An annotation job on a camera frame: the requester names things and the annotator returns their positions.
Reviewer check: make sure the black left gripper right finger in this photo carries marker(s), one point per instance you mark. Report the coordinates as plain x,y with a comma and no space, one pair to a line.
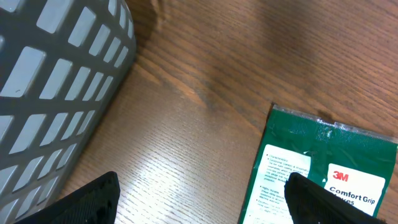
308,203

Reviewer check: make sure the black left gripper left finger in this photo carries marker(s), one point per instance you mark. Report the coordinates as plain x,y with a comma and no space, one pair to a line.
95,202

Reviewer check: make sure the green white package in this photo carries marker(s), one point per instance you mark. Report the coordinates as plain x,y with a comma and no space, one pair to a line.
353,164

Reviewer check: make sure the grey plastic basket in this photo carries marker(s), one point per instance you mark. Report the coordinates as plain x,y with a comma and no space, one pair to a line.
61,63

